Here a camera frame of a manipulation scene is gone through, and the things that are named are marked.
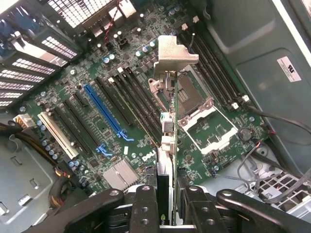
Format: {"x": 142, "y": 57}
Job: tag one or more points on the perforated silver disk bay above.
{"x": 291, "y": 194}

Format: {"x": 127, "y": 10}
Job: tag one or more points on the coin cell battery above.
{"x": 245, "y": 134}

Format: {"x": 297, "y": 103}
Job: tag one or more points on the white expansion slot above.
{"x": 58, "y": 136}

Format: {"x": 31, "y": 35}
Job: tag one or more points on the silver chipset heatsink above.
{"x": 121, "y": 173}

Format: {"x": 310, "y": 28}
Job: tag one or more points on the CPU socket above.
{"x": 192, "y": 97}

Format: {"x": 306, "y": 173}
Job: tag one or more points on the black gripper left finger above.
{"x": 143, "y": 211}

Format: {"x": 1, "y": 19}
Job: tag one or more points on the metal socket cover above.
{"x": 188, "y": 122}

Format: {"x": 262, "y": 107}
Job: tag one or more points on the green motherboard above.
{"x": 97, "y": 60}

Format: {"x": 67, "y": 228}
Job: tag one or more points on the open black PC case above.
{"x": 255, "y": 36}

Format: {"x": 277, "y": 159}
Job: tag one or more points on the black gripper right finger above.
{"x": 201, "y": 213}

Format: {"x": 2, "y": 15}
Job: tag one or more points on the blue expansion slot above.
{"x": 102, "y": 106}

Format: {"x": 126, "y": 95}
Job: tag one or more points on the white power connector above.
{"x": 24, "y": 121}

